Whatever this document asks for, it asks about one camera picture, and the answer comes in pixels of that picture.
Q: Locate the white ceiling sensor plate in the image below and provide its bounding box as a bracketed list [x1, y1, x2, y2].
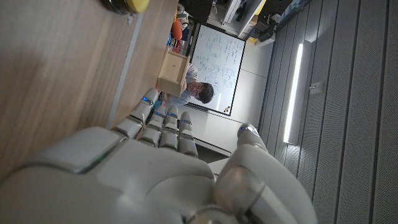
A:
[308, 81, 325, 96]

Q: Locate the yellow button with black base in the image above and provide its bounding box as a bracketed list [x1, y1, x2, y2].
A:
[99, 0, 150, 16]

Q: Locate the seated person in grey shirt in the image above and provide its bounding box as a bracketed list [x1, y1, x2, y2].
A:
[167, 63, 215, 107]

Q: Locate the orange toy carrot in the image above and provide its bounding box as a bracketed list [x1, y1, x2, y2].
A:
[171, 18, 183, 41]

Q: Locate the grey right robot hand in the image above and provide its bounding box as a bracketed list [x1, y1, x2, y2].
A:
[0, 87, 320, 224]

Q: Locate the white shelf unit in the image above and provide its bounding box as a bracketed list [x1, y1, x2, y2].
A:
[206, 0, 267, 40]

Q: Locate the small wooden box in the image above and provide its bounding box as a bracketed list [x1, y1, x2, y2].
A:
[157, 49, 191, 98]

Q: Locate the long ceiling light strip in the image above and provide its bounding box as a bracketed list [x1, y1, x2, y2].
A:
[282, 42, 304, 144]

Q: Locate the whiteboard with black frame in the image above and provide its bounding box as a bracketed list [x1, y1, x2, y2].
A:
[187, 24, 246, 117]

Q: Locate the grey tape strip on table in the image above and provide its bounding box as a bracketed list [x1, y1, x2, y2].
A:
[106, 12, 144, 130]

